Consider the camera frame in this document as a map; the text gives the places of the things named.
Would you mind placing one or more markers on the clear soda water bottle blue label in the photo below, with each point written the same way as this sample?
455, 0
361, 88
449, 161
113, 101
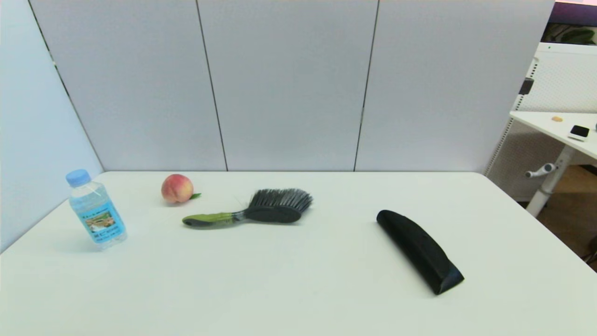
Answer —
97, 210

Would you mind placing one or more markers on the pink peach with green leaf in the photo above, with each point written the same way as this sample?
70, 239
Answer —
176, 188

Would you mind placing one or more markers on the black elongated wrist rest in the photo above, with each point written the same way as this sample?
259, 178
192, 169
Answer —
419, 249

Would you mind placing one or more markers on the black clip on pegboard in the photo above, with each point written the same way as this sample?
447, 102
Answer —
526, 86

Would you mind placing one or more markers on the white side desk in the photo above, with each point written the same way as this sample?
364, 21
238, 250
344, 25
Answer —
559, 130

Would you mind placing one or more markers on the white pegboard panel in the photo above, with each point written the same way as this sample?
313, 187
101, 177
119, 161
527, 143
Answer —
566, 79

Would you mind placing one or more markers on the white device with black screen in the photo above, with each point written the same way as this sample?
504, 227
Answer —
579, 132

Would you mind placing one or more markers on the dark green plant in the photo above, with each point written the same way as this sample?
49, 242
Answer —
576, 35

